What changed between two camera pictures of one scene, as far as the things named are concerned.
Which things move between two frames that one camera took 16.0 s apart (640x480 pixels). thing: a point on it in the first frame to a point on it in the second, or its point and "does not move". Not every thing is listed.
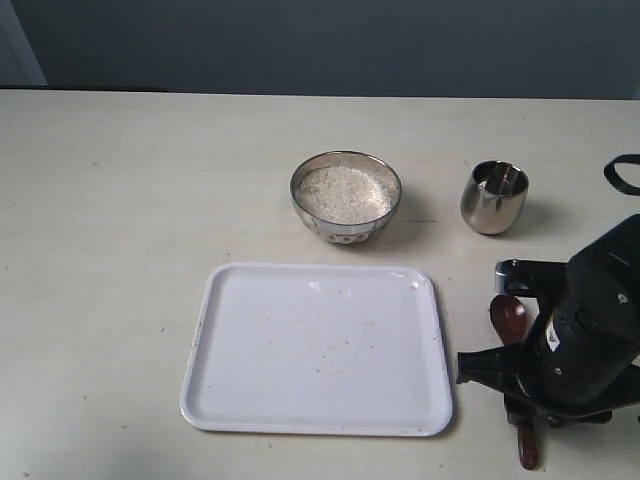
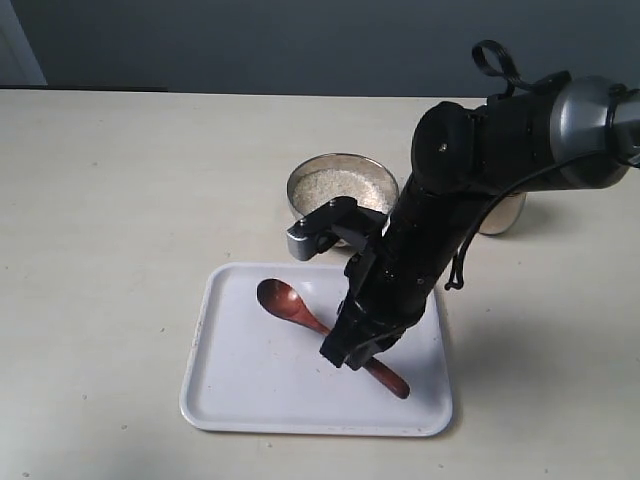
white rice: (343, 194) does not move
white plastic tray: (316, 348) does not move
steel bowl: (345, 196) does not move
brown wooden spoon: (508, 319) to (284, 300)
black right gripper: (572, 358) to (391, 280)
